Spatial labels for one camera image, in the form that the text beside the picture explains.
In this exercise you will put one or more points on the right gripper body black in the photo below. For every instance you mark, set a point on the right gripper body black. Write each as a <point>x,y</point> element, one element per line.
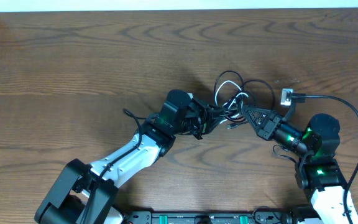
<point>270,127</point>

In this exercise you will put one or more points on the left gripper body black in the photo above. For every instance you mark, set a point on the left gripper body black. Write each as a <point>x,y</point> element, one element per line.
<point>200,119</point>

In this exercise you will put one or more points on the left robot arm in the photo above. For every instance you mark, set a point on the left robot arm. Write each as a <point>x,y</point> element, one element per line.
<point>85,193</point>

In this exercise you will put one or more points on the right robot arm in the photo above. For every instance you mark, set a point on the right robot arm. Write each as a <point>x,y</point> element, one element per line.
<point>317,173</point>

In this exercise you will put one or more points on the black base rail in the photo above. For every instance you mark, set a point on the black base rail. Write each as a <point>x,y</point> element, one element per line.
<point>262,215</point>

